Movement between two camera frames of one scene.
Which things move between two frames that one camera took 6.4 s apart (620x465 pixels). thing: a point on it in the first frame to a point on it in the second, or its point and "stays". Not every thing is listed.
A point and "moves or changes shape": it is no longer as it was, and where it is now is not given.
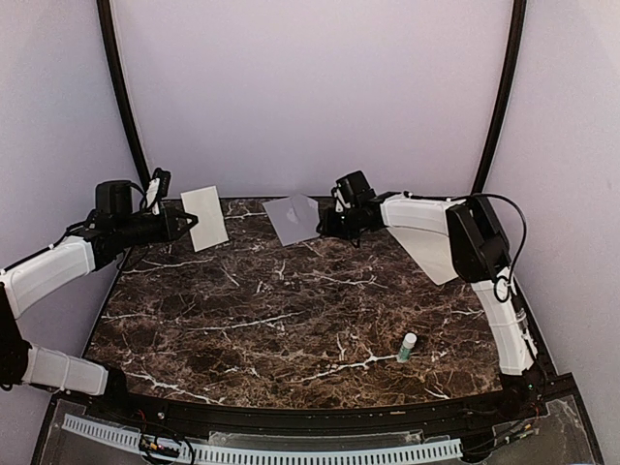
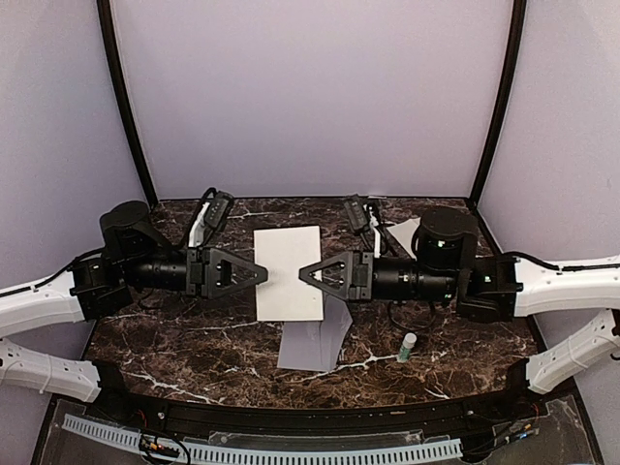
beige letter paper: [204, 203] moves or changes shape
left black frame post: [110, 45] stays
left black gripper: [170, 232] to [203, 273]
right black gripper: [328, 227] to [357, 275]
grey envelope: [294, 218] to [316, 344]
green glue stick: [409, 342] stays
